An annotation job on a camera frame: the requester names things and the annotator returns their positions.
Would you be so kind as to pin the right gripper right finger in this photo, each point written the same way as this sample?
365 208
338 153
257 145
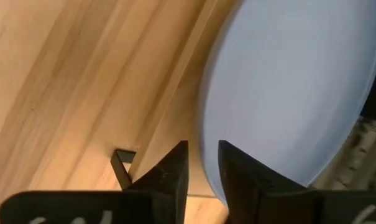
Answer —
253 193

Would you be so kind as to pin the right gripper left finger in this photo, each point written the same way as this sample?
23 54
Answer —
163 186

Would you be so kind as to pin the light grey plate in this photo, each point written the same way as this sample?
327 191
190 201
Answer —
284 93

